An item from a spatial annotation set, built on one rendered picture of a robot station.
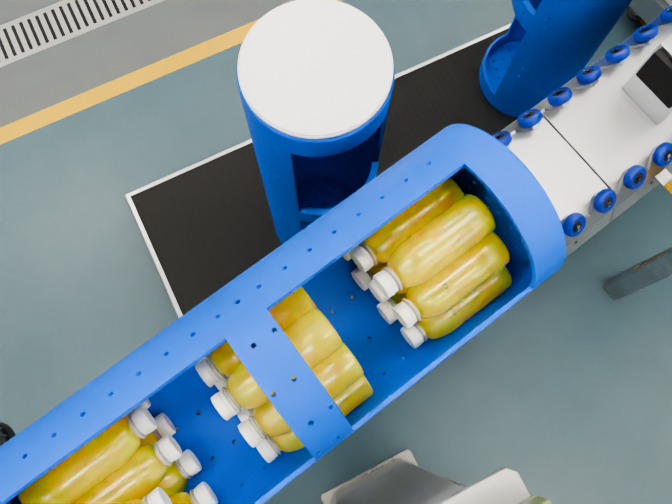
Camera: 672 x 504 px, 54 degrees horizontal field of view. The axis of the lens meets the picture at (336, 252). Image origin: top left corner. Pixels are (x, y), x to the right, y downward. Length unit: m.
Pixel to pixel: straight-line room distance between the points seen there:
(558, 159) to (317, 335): 0.63
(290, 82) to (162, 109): 1.25
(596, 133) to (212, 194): 1.18
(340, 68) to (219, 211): 0.96
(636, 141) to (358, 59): 0.56
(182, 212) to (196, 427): 1.06
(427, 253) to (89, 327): 1.48
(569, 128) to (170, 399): 0.88
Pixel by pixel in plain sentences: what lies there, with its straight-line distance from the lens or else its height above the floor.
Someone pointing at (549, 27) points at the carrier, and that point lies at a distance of 1.84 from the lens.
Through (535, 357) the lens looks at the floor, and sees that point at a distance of 2.19.
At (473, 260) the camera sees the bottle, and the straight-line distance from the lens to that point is 1.00.
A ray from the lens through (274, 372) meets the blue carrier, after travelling 0.85.
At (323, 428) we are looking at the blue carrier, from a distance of 0.90.
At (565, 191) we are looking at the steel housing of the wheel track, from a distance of 1.30.
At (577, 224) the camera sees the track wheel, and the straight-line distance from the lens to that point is 1.24.
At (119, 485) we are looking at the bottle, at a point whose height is 1.09.
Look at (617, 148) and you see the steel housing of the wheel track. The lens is 1.37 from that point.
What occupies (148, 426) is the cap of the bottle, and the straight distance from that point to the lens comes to 0.99.
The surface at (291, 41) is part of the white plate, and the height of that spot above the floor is 1.04.
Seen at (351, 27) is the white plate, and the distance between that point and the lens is 1.25.
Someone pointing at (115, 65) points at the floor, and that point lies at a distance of 2.53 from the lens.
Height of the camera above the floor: 2.07
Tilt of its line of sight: 75 degrees down
